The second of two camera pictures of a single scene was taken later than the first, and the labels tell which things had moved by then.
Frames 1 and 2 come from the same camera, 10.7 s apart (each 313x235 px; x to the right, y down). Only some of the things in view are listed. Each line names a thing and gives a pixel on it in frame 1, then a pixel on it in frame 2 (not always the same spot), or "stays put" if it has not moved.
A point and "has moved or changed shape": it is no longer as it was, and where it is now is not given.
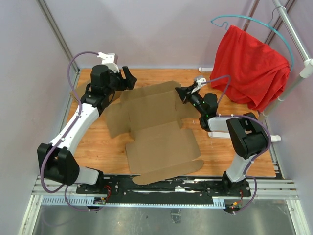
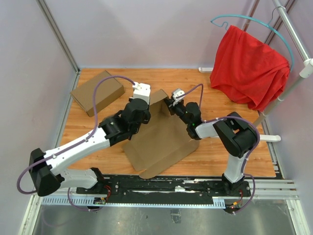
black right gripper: [190, 94] to [169, 102]
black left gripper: [129, 83] to [146, 117]
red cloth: [248, 70] stays put
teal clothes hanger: [267, 24] stays put
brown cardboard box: [161, 147] has moved or changed shape
